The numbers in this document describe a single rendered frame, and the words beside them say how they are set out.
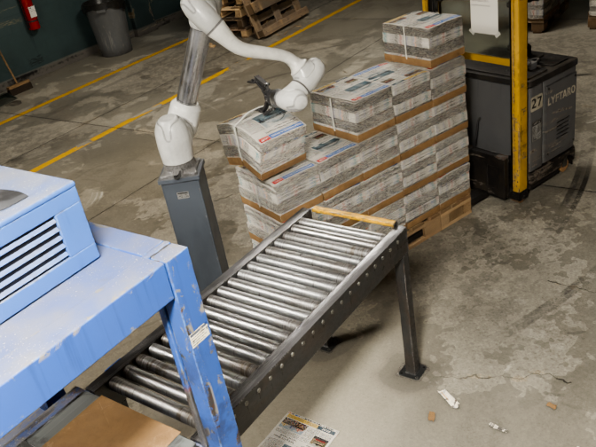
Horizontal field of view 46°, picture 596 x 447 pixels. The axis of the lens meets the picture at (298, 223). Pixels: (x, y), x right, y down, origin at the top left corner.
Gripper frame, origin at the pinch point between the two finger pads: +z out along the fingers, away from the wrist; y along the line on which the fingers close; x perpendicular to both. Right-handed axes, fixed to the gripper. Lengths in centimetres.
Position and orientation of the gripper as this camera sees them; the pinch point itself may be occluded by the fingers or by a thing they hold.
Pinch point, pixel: (253, 94)
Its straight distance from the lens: 355.1
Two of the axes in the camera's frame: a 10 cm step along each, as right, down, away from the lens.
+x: 7.9, -3.9, 4.8
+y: 2.0, 8.9, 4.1
